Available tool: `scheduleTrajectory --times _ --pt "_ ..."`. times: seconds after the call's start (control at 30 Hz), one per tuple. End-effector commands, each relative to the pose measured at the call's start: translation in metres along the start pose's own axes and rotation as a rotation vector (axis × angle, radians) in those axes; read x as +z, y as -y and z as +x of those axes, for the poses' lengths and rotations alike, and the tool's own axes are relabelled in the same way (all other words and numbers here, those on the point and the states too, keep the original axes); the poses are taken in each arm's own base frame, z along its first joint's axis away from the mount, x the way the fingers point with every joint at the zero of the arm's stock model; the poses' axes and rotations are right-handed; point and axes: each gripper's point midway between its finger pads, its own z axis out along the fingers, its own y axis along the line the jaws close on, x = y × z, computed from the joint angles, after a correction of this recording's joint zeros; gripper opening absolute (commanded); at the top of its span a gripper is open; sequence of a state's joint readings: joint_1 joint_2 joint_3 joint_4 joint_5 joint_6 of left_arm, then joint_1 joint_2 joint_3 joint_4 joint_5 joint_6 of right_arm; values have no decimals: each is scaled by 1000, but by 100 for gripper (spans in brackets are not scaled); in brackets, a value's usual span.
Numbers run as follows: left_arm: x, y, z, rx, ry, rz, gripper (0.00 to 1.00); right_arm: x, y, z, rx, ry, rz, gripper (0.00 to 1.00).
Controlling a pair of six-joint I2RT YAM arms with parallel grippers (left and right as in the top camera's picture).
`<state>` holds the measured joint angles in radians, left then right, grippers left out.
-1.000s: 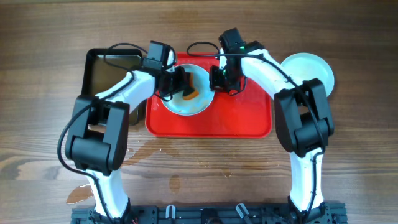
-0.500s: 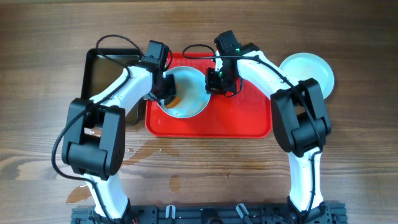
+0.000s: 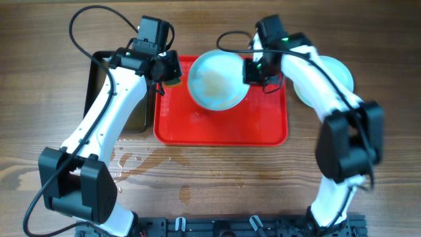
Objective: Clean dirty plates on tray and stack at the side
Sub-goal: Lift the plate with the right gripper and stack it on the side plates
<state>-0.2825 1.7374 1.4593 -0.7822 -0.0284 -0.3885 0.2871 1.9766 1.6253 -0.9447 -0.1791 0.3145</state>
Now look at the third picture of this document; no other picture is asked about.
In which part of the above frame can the orange green sponge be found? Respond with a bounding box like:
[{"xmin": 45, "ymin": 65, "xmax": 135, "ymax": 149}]
[{"xmin": 163, "ymin": 77, "xmax": 182, "ymax": 88}]

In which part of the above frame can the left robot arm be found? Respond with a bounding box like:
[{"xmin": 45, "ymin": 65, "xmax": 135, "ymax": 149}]
[{"xmin": 38, "ymin": 47, "xmax": 182, "ymax": 236}]

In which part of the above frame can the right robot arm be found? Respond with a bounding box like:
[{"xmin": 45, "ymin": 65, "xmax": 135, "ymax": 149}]
[{"xmin": 245, "ymin": 33, "xmax": 384, "ymax": 232}]

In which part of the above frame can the black mounting rail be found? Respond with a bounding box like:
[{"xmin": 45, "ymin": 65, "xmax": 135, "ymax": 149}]
[{"xmin": 74, "ymin": 215, "xmax": 368, "ymax": 237}]

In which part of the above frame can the white plate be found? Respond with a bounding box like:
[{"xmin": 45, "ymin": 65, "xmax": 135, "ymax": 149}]
[
  {"xmin": 187, "ymin": 49, "xmax": 250, "ymax": 111},
  {"xmin": 293, "ymin": 55, "xmax": 354, "ymax": 108}
]

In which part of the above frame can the red plastic tray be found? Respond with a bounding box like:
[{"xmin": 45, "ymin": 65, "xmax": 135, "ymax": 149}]
[{"xmin": 153, "ymin": 55, "xmax": 288, "ymax": 147}]

